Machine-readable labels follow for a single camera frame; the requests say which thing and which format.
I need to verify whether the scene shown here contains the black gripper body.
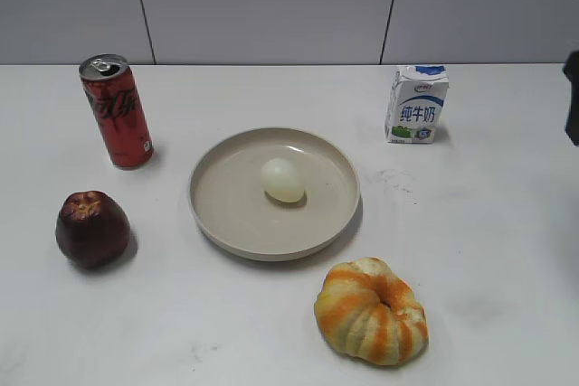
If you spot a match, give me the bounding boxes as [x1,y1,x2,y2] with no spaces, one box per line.
[563,51,579,146]

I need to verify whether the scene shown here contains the white egg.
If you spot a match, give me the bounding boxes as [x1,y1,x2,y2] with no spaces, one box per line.
[261,158,305,203]

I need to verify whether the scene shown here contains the beige round plate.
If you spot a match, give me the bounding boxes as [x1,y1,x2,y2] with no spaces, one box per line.
[187,127,362,262]

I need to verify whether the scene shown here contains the white blue milk carton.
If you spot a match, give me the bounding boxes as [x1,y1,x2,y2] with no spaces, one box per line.
[384,65,450,144]

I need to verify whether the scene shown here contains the orange white peeled orange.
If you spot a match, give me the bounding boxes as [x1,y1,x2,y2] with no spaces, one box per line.
[314,257,429,366]

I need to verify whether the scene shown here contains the red cola can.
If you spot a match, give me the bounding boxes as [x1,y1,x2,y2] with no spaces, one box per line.
[79,53,154,169]

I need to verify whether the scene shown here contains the dark red apple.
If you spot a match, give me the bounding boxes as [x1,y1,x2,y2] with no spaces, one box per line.
[55,191,130,269]

